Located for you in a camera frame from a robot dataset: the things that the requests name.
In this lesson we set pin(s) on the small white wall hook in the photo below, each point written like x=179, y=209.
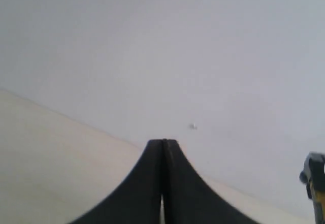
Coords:
x=193, y=126

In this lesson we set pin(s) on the yellow black claw hammer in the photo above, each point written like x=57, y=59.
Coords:
x=312, y=176

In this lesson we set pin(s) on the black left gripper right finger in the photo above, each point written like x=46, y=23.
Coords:
x=188, y=198

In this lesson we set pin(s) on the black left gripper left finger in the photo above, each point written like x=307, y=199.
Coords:
x=137, y=199

